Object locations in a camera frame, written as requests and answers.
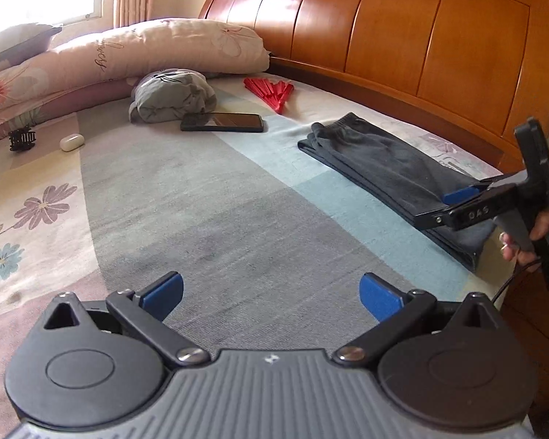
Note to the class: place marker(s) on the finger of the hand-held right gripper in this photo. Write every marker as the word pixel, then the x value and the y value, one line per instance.
pixel 432 218
pixel 462 193

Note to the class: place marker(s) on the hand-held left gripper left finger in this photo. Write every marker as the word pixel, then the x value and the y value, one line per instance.
pixel 162 293

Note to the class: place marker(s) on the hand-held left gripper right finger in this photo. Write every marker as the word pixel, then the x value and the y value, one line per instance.
pixel 379 296

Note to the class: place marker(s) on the dark grey pants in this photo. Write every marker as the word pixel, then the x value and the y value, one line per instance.
pixel 393 169

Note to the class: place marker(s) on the person's right hand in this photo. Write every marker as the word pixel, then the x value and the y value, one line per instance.
pixel 542 228

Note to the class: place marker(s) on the wooden bed headboard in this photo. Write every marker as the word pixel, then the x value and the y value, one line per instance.
pixel 393 41

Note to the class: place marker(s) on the white earbuds case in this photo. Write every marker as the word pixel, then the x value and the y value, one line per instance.
pixel 72 141

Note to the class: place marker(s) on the black smartphone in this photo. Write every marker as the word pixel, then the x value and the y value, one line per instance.
pixel 222 122

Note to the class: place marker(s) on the crumpled grey cloth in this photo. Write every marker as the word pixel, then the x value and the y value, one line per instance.
pixel 171 96

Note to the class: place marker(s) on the red folding fan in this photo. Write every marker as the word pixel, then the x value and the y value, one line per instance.
pixel 272 91

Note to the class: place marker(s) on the black hair claw clip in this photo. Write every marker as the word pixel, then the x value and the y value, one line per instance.
pixel 22 139

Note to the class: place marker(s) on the pink floral folded quilt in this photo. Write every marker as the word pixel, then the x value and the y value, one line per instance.
pixel 119 59

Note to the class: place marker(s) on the grey floral pillow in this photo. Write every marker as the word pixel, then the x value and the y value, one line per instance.
pixel 18 39

